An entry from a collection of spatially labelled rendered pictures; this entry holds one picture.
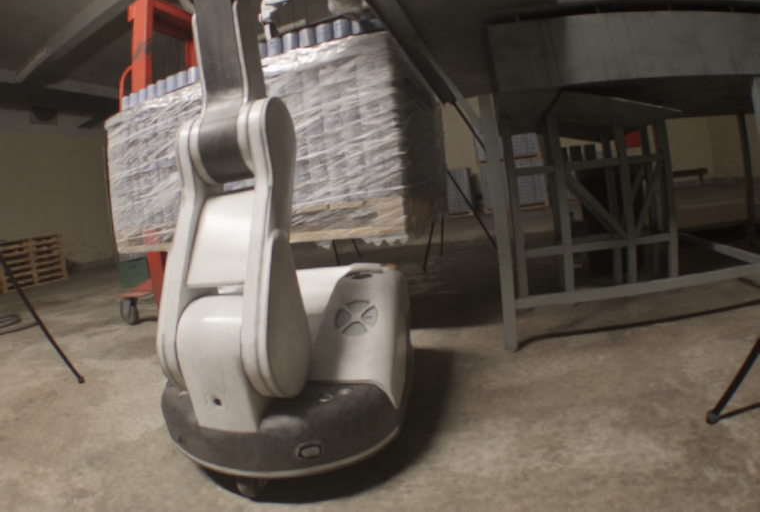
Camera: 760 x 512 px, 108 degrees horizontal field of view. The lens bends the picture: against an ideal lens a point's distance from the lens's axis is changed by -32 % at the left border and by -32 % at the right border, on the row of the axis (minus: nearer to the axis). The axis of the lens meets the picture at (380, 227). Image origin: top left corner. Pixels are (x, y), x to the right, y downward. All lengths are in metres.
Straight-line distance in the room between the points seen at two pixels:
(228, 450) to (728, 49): 1.73
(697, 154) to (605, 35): 10.55
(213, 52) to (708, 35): 1.44
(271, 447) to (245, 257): 0.33
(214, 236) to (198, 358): 0.23
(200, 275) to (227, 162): 0.22
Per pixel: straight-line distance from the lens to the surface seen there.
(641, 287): 1.35
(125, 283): 4.75
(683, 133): 11.67
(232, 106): 0.83
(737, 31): 1.60
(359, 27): 1.43
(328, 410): 0.71
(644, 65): 1.36
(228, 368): 0.68
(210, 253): 0.76
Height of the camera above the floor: 0.53
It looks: 4 degrees down
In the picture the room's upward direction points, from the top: 8 degrees counter-clockwise
